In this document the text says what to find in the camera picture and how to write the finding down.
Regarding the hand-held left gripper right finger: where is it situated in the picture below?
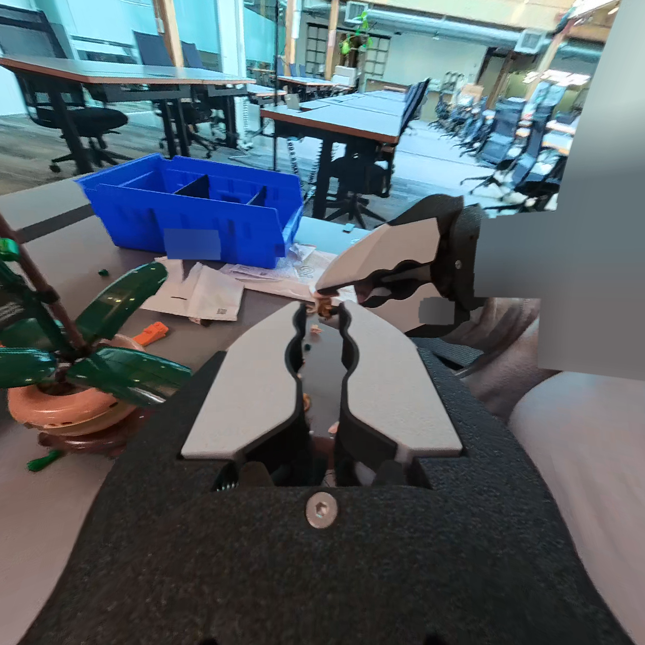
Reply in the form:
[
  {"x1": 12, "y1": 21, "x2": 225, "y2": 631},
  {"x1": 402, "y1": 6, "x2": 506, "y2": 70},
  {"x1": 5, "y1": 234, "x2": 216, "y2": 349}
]
[{"x1": 334, "y1": 301, "x2": 464, "y2": 462}]

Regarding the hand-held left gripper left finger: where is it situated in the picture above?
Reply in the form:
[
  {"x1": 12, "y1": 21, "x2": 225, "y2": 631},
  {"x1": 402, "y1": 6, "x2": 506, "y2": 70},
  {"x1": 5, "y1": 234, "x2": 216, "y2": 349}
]
[{"x1": 180, "y1": 301, "x2": 310, "y2": 462}]

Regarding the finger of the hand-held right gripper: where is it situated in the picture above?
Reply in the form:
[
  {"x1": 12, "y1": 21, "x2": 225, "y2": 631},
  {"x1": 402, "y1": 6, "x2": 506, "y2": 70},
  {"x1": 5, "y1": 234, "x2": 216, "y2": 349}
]
[
  {"x1": 357, "y1": 282, "x2": 436, "y2": 309},
  {"x1": 314, "y1": 217, "x2": 444, "y2": 297}
]

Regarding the pile of small toy bricks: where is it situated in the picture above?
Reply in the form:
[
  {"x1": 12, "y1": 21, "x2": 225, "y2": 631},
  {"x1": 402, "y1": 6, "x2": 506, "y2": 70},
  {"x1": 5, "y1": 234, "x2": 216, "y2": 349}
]
[{"x1": 300, "y1": 322, "x2": 341, "y2": 435}]

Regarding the person's right forearm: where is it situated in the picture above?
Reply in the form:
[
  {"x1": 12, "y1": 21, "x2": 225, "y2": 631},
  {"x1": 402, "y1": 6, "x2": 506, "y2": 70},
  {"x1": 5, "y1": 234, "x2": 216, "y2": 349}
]
[{"x1": 454, "y1": 297, "x2": 542, "y2": 424}]

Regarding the office desk with black legs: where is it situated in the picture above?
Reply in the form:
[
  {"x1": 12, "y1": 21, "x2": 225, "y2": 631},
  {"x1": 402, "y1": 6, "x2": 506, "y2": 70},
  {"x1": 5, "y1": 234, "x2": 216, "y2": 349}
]
[{"x1": 260, "y1": 90, "x2": 410, "y2": 218}]

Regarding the grey desk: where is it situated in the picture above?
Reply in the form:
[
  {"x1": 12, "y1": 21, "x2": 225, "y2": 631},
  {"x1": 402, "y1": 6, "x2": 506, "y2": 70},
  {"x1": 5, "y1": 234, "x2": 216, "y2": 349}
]
[{"x1": 0, "y1": 179, "x2": 419, "y2": 645}]

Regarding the long office desk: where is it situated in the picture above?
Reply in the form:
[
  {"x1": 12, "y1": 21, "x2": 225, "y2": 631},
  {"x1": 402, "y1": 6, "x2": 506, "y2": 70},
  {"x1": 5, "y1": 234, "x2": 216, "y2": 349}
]
[{"x1": 0, "y1": 54, "x2": 258, "y2": 159}]

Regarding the orange brick separator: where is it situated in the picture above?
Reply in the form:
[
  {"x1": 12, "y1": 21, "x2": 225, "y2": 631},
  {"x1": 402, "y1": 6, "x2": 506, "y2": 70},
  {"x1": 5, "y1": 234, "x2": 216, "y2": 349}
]
[{"x1": 132, "y1": 321, "x2": 169, "y2": 347}]

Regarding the row of office chairs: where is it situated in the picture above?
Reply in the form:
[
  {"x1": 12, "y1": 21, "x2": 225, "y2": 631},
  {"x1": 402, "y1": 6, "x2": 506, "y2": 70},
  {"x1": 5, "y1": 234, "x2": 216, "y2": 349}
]
[{"x1": 428, "y1": 71, "x2": 572, "y2": 212}]

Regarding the toy brick potted plant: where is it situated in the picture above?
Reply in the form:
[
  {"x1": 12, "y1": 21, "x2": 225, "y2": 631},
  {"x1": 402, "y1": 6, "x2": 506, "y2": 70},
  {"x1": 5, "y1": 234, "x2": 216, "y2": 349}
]
[{"x1": 0, "y1": 212, "x2": 195, "y2": 457}]

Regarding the blue plastic bin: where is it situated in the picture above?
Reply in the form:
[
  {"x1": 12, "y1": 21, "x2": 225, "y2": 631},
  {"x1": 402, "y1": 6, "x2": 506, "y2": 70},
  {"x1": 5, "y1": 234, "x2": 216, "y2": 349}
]
[{"x1": 76, "y1": 154, "x2": 304, "y2": 269}]

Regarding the black tripod pole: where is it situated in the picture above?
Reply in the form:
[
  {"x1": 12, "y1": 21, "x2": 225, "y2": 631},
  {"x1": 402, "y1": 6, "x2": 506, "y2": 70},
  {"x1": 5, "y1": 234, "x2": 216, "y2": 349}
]
[{"x1": 273, "y1": 0, "x2": 284, "y2": 172}]

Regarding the small green brick piece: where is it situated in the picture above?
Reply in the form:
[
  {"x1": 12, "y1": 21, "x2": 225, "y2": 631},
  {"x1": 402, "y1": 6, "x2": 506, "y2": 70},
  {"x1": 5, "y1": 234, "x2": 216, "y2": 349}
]
[{"x1": 26, "y1": 449, "x2": 65, "y2": 472}]

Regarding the green background plant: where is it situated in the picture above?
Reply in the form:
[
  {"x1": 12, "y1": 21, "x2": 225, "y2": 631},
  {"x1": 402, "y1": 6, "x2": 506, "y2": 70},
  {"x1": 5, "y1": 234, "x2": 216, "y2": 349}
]
[{"x1": 340, "y1": 10, "x2": 375, "y2": 57}]

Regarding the black office chair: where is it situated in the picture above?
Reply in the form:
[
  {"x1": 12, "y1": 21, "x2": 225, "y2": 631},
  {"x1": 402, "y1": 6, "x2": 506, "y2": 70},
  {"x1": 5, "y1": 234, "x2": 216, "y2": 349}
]
[{"x1": 12, "y1": 10, "x2": 130, "y2": 173}]

